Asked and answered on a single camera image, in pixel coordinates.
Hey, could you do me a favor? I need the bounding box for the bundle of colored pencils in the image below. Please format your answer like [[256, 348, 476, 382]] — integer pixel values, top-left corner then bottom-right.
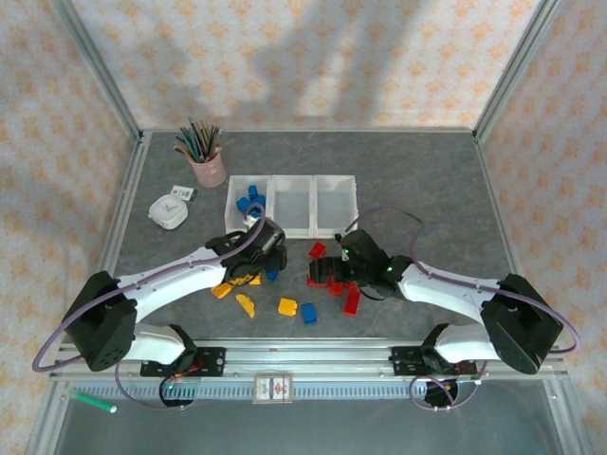
[[173, 117, 224, 162]]

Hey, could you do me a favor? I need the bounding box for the long red lego brick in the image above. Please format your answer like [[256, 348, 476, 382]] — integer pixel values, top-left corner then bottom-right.
[[342, 283, 362, 317]]

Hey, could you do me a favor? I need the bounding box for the grey slotted cable duct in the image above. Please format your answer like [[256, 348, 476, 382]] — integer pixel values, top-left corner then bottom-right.
[[61, 381, 480, 403]]

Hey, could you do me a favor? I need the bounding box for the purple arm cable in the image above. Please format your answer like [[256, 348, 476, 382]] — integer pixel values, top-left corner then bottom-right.
[[31, 203, 267, 412], [348, 207, 583, 412]]

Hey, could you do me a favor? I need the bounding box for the pink pencil cup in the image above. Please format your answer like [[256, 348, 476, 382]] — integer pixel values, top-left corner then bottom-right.
[[188, 149, 228, 189]]

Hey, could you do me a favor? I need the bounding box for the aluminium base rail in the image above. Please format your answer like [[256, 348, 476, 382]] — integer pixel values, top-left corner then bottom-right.
[[49, 337, 569, 380]]

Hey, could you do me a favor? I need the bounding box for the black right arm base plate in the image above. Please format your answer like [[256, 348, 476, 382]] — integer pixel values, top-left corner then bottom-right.
[[389, 345, 475, 379]]

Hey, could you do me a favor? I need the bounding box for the green marker pen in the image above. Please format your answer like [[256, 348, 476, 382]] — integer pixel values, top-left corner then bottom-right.
[[70, 389, 118, 414]]

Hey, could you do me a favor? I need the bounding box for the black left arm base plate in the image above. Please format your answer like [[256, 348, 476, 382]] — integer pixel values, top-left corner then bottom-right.
[[139, 346, 227, 379]]

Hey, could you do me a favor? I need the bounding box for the aluminium table edge rail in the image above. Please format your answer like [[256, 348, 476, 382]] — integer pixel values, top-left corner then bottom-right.
[[87, 132, 154, 342], [473, 135, 542, 342]]

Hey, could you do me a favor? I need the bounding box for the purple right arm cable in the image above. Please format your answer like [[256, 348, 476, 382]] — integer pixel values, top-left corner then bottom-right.
[[348, 207, 583, 412]]

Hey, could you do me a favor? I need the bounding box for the small framed label card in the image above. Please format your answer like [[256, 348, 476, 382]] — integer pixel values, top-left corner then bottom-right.
[[253, 373, 294, 406]]

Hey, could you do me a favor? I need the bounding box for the tall aluminium frame post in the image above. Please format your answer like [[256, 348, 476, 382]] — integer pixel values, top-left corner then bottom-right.
[[49, 0, 144, 142], [471, 0, 565, 143]]

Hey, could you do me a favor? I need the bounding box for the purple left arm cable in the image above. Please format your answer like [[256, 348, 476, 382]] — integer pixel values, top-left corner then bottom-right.
[[31, 203, 267, 412]]

